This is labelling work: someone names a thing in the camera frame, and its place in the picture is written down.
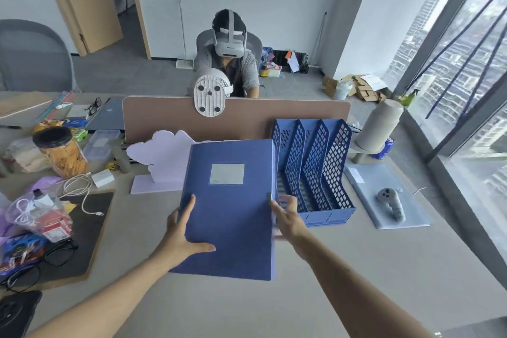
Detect clear snack jar black lid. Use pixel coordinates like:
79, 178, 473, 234
32, 126, 88, 179

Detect grey mesh chair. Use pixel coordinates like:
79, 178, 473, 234
0, 19, 78, 93

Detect white desk fan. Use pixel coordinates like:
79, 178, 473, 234
188, 68, 234, 117

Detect yellow snack packet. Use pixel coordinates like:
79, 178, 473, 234
32, 118, 88, 142

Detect grey office chair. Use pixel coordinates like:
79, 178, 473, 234
196, 29, 264, 70

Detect white bucket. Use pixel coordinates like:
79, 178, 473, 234
333, 79, 353, 101

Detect grey controller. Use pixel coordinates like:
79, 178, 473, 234
376, 187, 406, 224

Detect blue snack packet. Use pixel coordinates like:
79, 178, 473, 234
0, 233, 49, 276

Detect white cloud-shaped stand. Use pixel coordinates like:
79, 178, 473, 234
126, 130, 196, 195

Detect black round device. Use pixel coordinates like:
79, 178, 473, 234
0, 290, 43, 338

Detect brown desk divider panel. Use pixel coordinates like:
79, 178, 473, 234
122, 96, 351, 145

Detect clear plastic bag with items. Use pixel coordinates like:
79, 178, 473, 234
6, 188, 74, 243

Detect black desk mat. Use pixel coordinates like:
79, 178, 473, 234
0, 190, 115, 291

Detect black basket with items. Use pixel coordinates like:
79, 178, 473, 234
262, 47, 309, 74

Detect blue drink can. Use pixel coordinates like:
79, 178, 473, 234
370, 137, 395, 160

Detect clear plastic container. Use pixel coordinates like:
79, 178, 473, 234
83, 129, 121, 163

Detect white headset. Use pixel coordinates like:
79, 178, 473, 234
213, 9, 247, 59

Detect person's left forearm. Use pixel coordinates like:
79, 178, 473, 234
25, 251, 175, 338

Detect white cable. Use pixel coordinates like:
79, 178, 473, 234
55, 172, 105, 217

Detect blue mesh file rack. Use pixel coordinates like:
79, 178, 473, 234
271, 118, 356, 228

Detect black eyeglasses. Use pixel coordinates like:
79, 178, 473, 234
2, 238, 79, 293

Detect pile of cardboard boxes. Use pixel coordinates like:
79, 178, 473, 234
322, 74, 391, 102

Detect green spray bottle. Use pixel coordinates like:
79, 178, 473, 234
398, 89, 420, 109

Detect white charger adapter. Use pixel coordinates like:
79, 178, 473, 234
91, 169, 115, 189

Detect person's right forearm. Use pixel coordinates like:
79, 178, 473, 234
299, 233, 434, 338

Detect blue file box folder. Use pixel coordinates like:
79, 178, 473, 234
169, 139, 277, 281

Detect person's left hand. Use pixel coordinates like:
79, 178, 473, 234
155, 194, 216, 270

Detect person's right hand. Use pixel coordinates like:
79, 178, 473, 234
270, 195, 313, 261

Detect grey laptop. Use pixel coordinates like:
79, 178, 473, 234
85, 97, 126, 131

